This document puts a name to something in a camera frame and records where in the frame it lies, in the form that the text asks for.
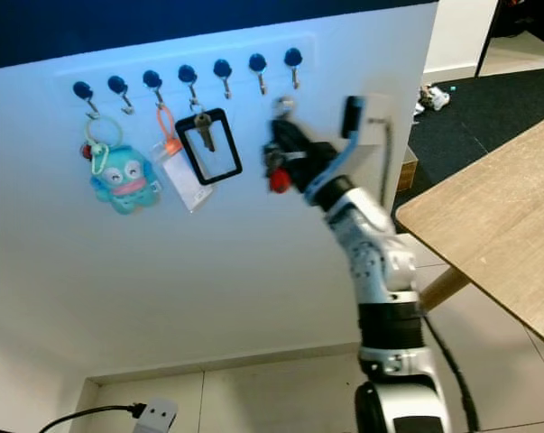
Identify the cardboard box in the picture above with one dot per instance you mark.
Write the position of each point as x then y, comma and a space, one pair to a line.
406, 171

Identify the keys with red fob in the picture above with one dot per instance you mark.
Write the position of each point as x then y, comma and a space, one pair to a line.
279, 181

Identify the white power strip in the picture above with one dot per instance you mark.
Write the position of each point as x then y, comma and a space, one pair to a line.
156, 417

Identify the white hook rail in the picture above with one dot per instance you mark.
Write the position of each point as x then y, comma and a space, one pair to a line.
235, 51

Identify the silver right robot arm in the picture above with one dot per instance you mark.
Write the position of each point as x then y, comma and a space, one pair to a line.
384, 262

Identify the dark carpet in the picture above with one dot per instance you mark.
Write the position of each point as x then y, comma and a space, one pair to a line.
479, 117

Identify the dark metal key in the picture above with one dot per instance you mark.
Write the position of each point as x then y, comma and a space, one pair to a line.
203, 133

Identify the wooden table leg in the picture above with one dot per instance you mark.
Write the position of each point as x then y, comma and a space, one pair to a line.
443, 287

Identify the wooden table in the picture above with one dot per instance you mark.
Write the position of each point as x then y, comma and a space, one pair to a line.
497, 225

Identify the pair of light shoes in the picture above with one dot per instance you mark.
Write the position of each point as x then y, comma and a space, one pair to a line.
432, 97

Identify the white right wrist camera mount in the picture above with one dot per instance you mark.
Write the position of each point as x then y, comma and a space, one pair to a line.
353, 144

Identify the black frame card holder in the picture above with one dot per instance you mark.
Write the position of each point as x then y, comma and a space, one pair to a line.
185, 149

